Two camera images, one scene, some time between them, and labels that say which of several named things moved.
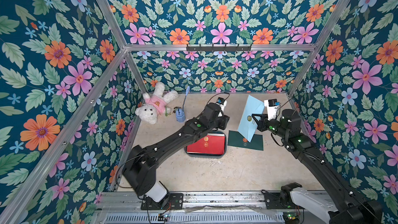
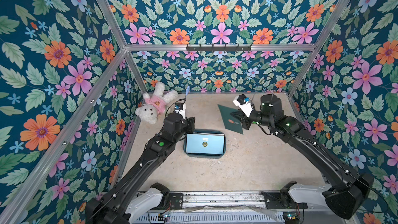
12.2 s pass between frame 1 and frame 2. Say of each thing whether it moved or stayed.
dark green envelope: moved
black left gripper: moved
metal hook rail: stayed
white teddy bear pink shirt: stayed
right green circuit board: stayed
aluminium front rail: stayed
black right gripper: moved
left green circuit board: stayed
